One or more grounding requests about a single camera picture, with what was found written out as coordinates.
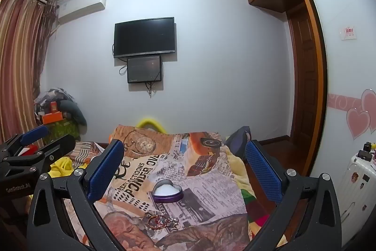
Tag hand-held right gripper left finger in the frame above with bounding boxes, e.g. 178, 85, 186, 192
26, 139, 125, 251

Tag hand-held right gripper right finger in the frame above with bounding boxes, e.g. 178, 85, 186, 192
245, 139, 350, 251

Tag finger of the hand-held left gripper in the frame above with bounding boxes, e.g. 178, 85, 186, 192
0, 125, 50, 164
0, 134, 76, 181

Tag purple heart-shaped tin box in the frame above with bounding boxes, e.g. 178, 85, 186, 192
152, 179, 183, 204

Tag red beaded bracelet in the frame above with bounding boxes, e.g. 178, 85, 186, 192
148, 216, 170, 230

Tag green patterned box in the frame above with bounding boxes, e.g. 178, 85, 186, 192
49, 121, 80, 140

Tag yellow fleece blanket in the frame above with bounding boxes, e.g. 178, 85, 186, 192
47, 156, 74, 179

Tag orange box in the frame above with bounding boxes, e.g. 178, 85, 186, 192
41, 111, 64, 124

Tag pile of clothes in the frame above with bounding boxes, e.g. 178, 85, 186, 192
33, 88, 87, 140

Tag dark blue bag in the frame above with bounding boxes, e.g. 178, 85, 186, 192
226, 126, 252, 161

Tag newspaper print blanket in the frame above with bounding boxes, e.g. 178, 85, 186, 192
63, 124, 254, 251

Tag striped curtain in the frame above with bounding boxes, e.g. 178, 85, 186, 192
0, 0, 58, 146

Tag white suitcase with stickers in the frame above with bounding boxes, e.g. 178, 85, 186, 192
339, 148, 376, 223

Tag brown wooden door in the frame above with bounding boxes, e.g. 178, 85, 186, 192
286, 2, 321, 140

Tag white wardrobe door pink hearts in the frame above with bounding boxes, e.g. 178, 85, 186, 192
299, 0, 376, 182

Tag white air conditioner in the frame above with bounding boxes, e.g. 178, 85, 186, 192
57, 0, 106, 26

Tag white paper sticker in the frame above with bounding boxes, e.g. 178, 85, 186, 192
340, 27, 358, 41

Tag yellow foam ring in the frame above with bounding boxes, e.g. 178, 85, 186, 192
137, 118, 167, 133

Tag black television cable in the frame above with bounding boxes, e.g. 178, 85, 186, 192
112, 44, 129, 76

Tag small black wall monitor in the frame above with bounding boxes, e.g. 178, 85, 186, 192
127, 55, 163, 84

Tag black wall television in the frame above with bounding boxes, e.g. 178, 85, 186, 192
114, 17, 177, 59

